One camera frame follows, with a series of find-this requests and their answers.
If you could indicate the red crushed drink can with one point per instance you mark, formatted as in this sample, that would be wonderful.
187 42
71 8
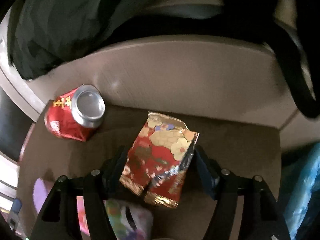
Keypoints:
76 114

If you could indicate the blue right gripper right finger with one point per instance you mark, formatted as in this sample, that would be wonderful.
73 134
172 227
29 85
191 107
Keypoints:
209 172

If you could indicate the colourful small wrapper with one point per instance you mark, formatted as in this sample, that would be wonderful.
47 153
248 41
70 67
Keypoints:
129 221

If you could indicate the red gold snack bag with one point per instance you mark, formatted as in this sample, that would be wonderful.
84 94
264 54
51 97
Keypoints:
158 160

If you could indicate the black hanging bag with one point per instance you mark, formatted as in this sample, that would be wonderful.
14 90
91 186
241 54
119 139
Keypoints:
44 34

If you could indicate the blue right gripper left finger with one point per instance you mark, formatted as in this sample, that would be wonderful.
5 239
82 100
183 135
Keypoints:
112 170

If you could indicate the blue lined trash bin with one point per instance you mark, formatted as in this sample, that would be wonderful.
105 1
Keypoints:
299 191

